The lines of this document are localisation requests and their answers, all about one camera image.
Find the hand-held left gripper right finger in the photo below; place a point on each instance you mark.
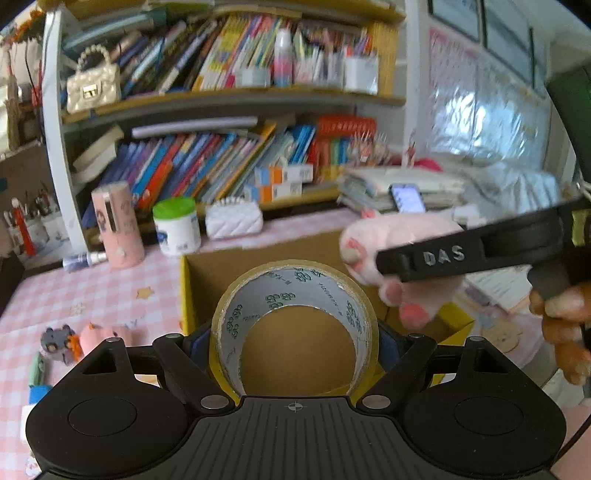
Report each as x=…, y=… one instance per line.
x=390, y=350

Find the white cup with brushes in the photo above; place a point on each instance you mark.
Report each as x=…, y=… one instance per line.
x=44, y=230

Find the large framed picture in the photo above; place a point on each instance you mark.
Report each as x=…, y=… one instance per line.
x=505, y=32

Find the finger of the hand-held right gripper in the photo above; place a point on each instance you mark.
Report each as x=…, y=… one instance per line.
x=517, y=219
x=415, y=265

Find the white flat case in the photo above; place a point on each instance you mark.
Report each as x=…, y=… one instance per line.
x=194, y=127

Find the narrow framed picture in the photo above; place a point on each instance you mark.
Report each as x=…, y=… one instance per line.
x=539, y=64

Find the yellow-edged cardboard box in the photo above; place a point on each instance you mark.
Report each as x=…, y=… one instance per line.
x=207, y=277

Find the person's right hand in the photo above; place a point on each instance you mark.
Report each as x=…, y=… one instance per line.
x=568, y=332

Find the white jar with green lid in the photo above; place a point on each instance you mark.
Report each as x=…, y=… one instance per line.
x=178, y=230

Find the pink cylindrical container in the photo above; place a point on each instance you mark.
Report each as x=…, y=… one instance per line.
x=117, y=221

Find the white pen holder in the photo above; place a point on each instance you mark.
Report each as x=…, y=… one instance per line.
x=360, y=76

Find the smartphone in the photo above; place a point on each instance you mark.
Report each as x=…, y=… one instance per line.
x=406, y=198

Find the blue packet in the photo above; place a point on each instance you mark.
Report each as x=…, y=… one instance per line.
x=39, y=394

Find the pink patterned pen cup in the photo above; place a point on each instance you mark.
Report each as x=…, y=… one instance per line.
x=307, y=74

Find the small framed picture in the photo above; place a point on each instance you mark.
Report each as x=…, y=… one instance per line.
x=455, y=16

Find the red white toy stick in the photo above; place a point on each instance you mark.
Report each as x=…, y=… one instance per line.
x=23, y=226

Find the pink alphabet wall poster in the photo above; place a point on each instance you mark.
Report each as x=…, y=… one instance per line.
x=443, y=46

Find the stack of papers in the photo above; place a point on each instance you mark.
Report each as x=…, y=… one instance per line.
x=369, y=184

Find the white bookshelf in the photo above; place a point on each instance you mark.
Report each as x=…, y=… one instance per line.
x=53, y=138

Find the green eraser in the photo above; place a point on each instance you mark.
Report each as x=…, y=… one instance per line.
x=37, y=369

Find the grey mouse toy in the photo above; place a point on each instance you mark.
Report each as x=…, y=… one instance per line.
x=55, y=341

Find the pink spiky ornament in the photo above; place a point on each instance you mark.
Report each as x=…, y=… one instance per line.
x=374, y=150

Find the red thick book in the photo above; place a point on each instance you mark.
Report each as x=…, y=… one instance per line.
x=346, y=127

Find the pink checked tablecloth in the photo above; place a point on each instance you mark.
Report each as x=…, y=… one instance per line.
x=115, y=295

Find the small orange white box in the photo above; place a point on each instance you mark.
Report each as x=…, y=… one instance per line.
x=257, y=194
x=268, y=176
x=287, y=190
x=298, y=174

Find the row of leaning paperback books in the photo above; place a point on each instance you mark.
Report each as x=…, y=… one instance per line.
x=217, y=50

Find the row of colourful picture books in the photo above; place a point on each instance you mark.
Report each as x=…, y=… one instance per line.
x=184, y=161

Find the small spray bottle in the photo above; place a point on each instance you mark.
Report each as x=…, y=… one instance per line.
x=83, y=261

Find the plastic covered wall chart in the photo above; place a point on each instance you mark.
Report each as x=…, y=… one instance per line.
x=498, y=120

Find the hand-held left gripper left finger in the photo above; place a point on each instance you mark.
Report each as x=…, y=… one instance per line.
x=201, y=346

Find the plastic covered sofa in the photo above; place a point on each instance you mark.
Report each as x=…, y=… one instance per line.
x=508, y=184

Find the white pink blue bottle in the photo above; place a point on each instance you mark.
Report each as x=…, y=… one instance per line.
x=282, y=55

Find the clear packing tape roll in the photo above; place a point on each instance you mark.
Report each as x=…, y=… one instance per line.
x=277, y=295

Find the white quilted purse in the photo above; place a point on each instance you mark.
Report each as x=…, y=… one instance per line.
x=233, y=221

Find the pink doll with orange hair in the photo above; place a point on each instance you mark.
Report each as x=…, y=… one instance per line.
x=104, y=334

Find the pink plush toy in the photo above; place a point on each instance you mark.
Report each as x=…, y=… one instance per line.
x=392, y=233

